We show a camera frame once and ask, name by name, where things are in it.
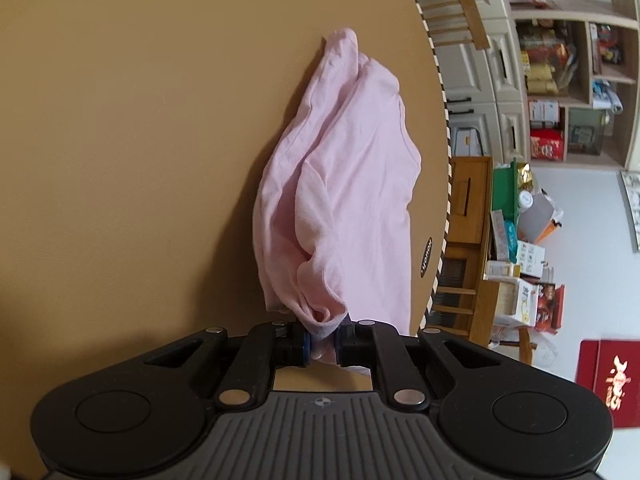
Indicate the red mat with gold print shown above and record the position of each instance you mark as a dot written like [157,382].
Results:
[612,385]

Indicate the wooden side cabinet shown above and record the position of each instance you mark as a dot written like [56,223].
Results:
[470,195]

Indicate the pink printed t-shirt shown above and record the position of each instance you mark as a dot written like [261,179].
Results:
[350,185]

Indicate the round black table sticker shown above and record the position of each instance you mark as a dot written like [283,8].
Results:
[426,257]

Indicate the white cabinet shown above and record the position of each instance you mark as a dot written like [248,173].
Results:
[500,60]

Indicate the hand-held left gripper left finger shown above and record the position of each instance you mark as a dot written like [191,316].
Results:
[302,347]

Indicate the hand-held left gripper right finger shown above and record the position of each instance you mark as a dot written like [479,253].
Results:
[341,347]

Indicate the cream bookshelf with boxes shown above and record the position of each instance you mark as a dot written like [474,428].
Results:
[565,85]

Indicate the wooden chair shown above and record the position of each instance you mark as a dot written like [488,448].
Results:
[450,5]
[465,300]

